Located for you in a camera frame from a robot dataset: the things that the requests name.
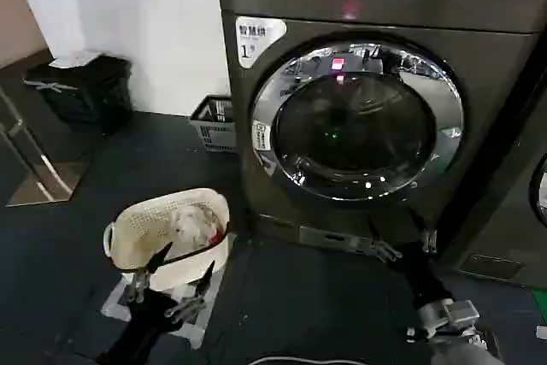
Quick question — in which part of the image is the grey cable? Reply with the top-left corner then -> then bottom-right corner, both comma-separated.
250,355 -> 345,365

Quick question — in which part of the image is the grey slotted plastic crate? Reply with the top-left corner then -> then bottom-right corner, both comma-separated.
189,94 -> 238,154

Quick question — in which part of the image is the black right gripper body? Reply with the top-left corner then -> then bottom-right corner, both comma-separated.
390,239 -> 455,309

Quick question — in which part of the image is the cream perforated laundry basket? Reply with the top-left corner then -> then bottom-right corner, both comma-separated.
102,187 -> 232,292

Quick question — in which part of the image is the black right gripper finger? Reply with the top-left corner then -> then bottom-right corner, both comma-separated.
409,206 -> 439,254
356,215 -> 403,262

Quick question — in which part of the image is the white paper sheet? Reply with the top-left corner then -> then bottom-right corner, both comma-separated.
48,50 -> 103,69

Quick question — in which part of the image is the grey dryer with white label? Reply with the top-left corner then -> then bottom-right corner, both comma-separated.
213,0 -> 547,255

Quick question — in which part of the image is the white garment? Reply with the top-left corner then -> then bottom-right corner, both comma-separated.
170,205 -> 217,249

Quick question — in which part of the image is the green floor tape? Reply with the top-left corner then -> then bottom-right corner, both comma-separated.
531,286 -> 547,324

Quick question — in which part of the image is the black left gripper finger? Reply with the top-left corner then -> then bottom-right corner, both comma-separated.
163,260 -> 215,322
125,242 -> 174,305

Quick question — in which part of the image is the metal stand with base plate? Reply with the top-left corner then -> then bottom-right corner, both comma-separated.
0,82 -> 93,208

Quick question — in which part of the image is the grey dryer without label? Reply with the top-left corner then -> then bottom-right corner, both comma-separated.
438,31 -> 547,290

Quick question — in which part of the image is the round glass dryer door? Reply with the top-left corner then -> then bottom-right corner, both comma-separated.
250,34 -> 466,202
528,167 -> 547,228

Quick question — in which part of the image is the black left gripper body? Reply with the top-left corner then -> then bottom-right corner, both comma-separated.
126,289 -> 184,335

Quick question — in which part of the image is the grey floor tape square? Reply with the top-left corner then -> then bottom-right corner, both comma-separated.
100,277 -> 223,350

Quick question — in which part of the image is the black trash bin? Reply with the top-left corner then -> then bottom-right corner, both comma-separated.
23,53 -> 134,136

